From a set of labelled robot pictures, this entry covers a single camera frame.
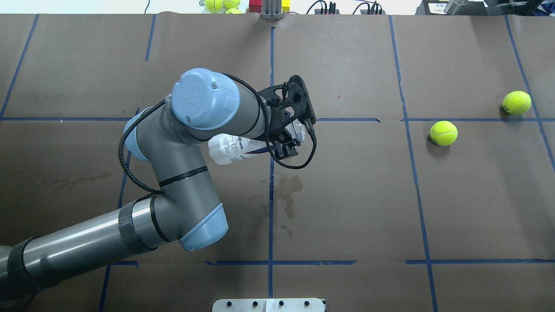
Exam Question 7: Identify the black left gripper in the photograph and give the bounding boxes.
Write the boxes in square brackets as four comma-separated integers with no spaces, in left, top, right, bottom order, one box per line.
[265,114,304,158]

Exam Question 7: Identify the clear tennis ball can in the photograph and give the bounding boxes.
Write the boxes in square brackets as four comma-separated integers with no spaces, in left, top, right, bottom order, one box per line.
[208,133,270,165]

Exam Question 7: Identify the yellow tennis ball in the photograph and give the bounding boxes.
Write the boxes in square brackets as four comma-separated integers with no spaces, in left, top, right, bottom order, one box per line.
[502,91,532,115]
[430,120,458,146]

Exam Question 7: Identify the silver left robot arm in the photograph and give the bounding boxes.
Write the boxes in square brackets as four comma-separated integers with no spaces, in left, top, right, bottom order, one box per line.
[1,68,317,309]

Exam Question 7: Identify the spare tennis ball three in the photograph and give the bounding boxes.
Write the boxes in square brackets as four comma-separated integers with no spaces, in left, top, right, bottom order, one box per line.
[225,8,242,14]

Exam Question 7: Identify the spare tennis ball two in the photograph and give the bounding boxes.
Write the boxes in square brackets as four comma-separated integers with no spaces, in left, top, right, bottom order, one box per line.
[222,0,241,10]

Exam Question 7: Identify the spare tennis ball one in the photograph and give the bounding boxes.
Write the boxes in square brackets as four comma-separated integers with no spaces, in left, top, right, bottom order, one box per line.
[203,0,223,13]

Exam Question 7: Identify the yellow cube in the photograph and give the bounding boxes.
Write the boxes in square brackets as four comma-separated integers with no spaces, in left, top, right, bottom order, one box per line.
[281,0,291,12]

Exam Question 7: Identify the red cube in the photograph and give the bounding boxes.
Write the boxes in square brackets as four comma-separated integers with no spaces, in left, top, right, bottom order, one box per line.
[248,0,262,13]

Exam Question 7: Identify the steel cup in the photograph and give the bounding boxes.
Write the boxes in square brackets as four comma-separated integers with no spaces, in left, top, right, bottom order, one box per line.
[444,0,469,16]

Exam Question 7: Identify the aluminium frame post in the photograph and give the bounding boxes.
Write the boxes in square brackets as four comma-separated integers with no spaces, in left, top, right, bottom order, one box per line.
[261,0,283,20]

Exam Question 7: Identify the black left camera cable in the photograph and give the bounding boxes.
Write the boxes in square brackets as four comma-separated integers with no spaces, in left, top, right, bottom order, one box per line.
[118,73,318,195]

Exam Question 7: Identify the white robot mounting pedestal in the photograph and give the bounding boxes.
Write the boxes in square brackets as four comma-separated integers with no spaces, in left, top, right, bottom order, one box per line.
[212,298,327,312]

